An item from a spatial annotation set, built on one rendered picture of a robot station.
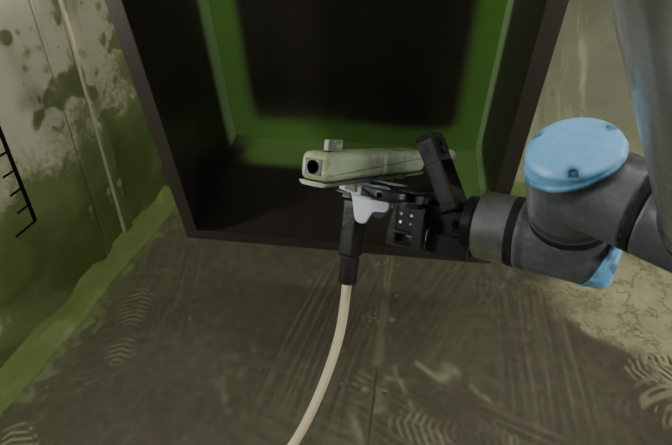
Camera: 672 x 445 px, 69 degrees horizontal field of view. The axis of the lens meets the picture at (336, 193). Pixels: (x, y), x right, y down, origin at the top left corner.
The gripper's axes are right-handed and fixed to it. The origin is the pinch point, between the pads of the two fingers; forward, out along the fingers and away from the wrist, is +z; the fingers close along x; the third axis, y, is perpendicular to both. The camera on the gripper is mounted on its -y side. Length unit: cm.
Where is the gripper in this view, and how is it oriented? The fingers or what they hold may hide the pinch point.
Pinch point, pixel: (353, 181)
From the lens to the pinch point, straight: 75.7
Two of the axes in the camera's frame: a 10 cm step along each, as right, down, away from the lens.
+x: 5.5, -0.9, 8.3
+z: -8.3, -1.9, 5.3
